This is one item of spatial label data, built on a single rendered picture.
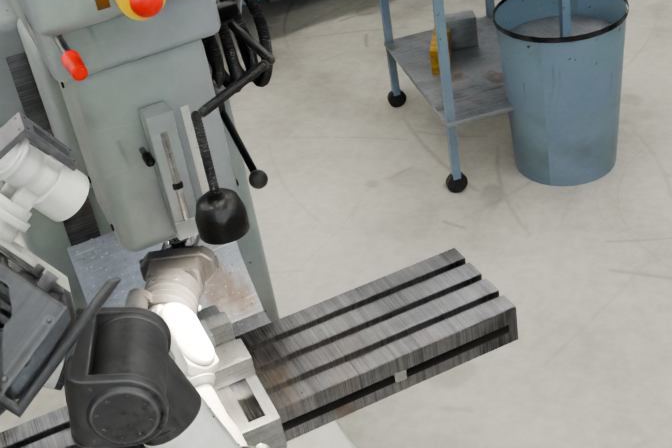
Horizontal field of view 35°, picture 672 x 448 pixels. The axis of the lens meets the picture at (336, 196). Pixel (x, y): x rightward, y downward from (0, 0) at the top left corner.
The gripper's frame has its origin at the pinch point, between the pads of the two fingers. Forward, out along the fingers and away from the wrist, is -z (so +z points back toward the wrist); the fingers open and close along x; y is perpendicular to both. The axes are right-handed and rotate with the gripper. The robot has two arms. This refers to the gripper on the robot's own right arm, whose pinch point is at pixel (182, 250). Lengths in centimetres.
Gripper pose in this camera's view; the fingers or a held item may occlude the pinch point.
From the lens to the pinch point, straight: 176.0
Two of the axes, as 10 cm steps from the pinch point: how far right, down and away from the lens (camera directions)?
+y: 1.5, 8.4, 5.2
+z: -0.1, 5.3, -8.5
